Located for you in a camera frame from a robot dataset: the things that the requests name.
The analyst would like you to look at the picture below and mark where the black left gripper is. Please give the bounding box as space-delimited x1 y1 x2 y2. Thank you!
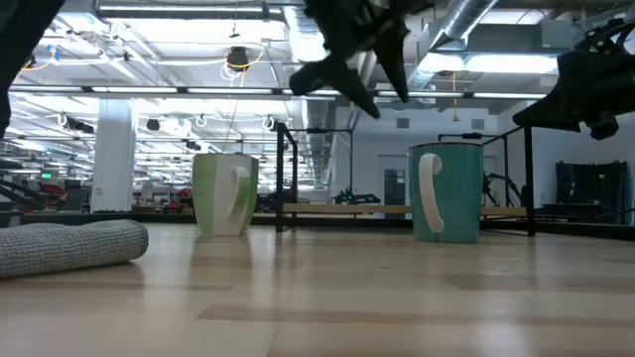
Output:
289 0 438 121

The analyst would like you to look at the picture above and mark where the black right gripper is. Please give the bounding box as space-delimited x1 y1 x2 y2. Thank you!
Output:
512 18 635 142

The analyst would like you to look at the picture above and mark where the teal ceramic mug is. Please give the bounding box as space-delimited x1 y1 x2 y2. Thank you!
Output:
407 142 485 244

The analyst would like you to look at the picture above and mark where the green ceramic mug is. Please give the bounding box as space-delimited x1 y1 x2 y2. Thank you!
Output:
191 152 260 237

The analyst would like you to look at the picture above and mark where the black background cabinet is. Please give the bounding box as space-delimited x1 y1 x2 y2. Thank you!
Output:
539 160 631 222

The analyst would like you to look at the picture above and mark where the green black background robot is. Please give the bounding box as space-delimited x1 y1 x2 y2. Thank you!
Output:
332 187 383 206

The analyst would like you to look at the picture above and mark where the long ceiling light strip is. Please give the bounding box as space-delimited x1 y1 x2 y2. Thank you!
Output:
7 84 548 101

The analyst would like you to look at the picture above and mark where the white square pillar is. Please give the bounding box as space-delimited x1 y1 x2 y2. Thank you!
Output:
89 97 138 214

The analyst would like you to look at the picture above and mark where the grey folded cloth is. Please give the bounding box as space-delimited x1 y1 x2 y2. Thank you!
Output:
0 218 150 280

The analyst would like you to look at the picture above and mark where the silver ventilation duct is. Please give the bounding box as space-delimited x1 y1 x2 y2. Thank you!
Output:
406 0 500 90

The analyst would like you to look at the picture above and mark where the black hanging cable reel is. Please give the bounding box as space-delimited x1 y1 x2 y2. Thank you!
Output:
225 45 251 71

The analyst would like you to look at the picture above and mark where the black frame wooden shelf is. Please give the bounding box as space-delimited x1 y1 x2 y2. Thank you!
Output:
275 121 537 238

